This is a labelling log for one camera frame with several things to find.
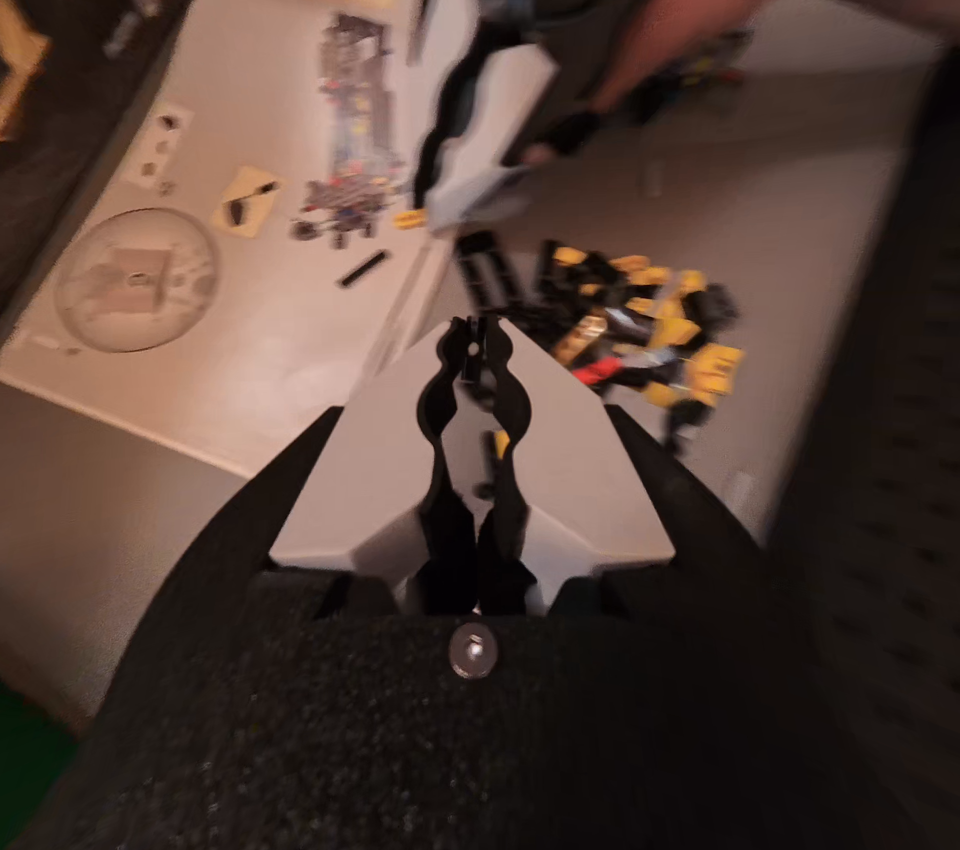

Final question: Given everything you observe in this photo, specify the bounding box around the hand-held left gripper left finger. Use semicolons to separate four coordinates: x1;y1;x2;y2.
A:
268;316;481;617

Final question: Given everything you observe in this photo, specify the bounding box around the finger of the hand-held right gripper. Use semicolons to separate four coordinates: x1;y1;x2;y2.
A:
408;0;489;214
423;44;560;232

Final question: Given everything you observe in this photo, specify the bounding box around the lego chassis assembly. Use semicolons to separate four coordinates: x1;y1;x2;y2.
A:
630;29;755;124

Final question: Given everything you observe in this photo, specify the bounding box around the pile of yellow black lego pieces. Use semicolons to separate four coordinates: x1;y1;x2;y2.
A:
453;229;747;457

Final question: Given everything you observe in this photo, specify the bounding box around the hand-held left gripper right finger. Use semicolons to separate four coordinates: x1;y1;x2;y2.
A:
477;315;678;617

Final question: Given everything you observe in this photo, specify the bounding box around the lego set box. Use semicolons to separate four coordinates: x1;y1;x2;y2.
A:
0;0;215;311

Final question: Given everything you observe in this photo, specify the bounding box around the lego instruction booklet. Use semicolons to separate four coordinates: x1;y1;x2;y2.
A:
0;0;459;480

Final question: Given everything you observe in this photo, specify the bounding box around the small black lego piece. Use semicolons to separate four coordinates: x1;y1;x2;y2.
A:
450;314;502;390

